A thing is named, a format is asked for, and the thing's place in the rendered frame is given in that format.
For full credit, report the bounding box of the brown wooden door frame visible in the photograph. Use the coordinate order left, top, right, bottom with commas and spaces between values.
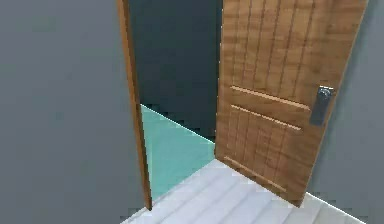
115, 0, 154, 212

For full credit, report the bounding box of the brown wooden room door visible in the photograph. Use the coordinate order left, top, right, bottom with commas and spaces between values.
214, 0, 370, 208

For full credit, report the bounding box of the grey metal door handle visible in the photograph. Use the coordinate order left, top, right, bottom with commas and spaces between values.
309, 85, 335, 127

